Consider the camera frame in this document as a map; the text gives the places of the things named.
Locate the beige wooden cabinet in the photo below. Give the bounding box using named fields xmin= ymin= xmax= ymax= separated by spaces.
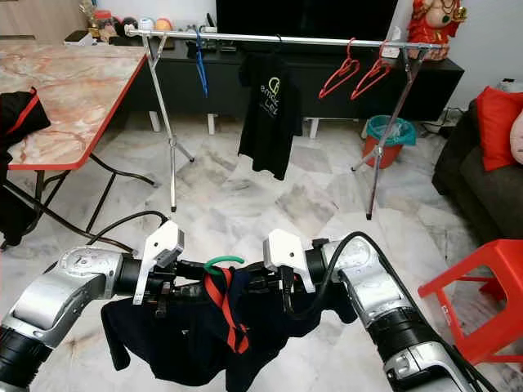
xmin=0 ymin=0 xmax=85 ymax=42

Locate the green plastic hanger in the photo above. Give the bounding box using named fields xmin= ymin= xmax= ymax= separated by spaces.
xmin=203 ymin=254 xmax=247 ymax=275

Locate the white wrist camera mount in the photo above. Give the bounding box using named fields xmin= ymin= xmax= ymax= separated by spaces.
xmin=132 ymin=220 xmax=186 ymax=305
xmin=262 ymin=228 xmax=320 ymax=294

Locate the red-lidded jar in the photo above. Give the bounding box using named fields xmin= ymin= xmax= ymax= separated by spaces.
xmin=91 ymin=9 xmax=116 ymax=42

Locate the black shirt red trim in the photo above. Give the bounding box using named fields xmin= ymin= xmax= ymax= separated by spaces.
xmin=0 ymin=87 xmax=53 ymax=249

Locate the silver clothes rack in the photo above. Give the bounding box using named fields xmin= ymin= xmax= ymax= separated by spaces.
xmin=124 ymin=26 xmax=451 ymax=221

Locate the marble folding table red edge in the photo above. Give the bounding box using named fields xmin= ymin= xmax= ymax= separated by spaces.
xmin=0 ymin=40 xmax=158 ymax=247

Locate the black TV cabinet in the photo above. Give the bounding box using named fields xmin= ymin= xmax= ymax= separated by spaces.
xmin=129 ymin=38 xmax=466 ymax=133

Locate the red doll figurine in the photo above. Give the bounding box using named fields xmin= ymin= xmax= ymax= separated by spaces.
xmin=406 ymin=0 xmax=469 ymax=60

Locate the black T-shirt green print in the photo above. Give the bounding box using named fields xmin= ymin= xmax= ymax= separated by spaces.
xmin=236 ymin=52 xmax=306 ymax=181

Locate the red bin teal liner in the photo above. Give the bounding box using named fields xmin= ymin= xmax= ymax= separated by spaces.
xmin=363 ymin=114 xmax=418 ymax=171

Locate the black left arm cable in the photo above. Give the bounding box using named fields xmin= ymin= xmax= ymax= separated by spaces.
xmin=84 ymin=210 xmax=172 ymax=247

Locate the gold ornament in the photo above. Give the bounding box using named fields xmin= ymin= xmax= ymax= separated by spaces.
xmin=79 ymin=0 xmax=100 ymax=34

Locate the red cushion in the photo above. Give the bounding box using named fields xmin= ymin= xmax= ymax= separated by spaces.
xmin=475 ymin=85 xmax=523 ymax=173

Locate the pink cat face pillow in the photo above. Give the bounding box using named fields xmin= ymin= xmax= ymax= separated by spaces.
xmin=508 ymin=109 xmax=523 ymax=165

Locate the red plastic stool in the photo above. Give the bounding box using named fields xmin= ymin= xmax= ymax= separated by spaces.
xmin=418 ymin=238 xmax=523 ymax=367

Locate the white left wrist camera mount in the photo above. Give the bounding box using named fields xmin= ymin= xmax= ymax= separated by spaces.
xmin=132 ymin=220 xmax=186 ymax=305

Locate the red plastic hanger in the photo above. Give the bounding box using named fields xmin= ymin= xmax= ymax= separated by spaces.
xmin=349 ymin=44 xmax=392 ymax=101
xmin=318 ymin=37 xmax=361 ymax=100

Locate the black television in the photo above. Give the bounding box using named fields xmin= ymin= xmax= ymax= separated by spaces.
xmin=214 ymin=0 xmax=400 ymax=40

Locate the dark grey sofa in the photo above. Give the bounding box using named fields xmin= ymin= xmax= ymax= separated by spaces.
xmin=431 ymin=97 xmax=523 ymax=243

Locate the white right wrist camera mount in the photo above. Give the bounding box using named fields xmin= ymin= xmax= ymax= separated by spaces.
xmin=262 ymin=228 xmax=320 ymax=294

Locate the blue plastic hanger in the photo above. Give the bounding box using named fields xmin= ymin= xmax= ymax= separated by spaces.
xmin=194 ymin=28 xmax=212 ymax=98

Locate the navy shirt red trim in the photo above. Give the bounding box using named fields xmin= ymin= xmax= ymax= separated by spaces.
xmin=100 ymin=264 xmax=358 ymax=392

